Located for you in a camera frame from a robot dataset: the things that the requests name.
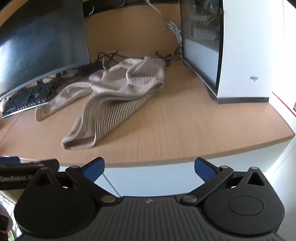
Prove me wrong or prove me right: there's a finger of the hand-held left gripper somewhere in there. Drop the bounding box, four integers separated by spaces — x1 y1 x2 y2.
0 156 21 163
35 159 60 172

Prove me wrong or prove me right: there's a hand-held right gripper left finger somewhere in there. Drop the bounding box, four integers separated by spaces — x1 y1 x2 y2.
29 157 121 206

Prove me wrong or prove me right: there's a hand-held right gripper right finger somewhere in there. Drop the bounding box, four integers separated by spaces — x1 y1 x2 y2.
180 157 270 205

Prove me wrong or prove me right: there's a beige striped sweater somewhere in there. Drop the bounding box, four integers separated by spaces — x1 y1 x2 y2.
35 56 166 151

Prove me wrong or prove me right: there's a quilted cartoon print mat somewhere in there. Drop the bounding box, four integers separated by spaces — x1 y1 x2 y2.
0 191 22 241

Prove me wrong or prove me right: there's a black computer keyboard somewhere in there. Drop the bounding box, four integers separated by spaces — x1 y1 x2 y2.
1 81 58 119

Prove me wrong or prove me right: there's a white paper with red lines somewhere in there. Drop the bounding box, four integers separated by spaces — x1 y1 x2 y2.
272 92 296 117

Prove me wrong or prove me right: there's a black curved computer monitor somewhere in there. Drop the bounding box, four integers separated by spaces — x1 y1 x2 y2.
0 0 91 100

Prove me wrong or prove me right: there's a white computer case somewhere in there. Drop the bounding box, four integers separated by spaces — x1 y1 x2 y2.
180 0 285 104

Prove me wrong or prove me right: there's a black speaker bar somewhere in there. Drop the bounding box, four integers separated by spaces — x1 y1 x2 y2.
82 0 127 17

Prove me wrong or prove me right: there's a black cable bundle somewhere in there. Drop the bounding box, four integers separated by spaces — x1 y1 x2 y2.
42 45 184 84

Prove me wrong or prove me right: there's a white looped cable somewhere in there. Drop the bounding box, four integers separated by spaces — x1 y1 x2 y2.
102 51 130 70

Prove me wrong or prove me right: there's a white hanging cable bundle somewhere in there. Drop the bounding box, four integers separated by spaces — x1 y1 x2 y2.
146 0 184 47

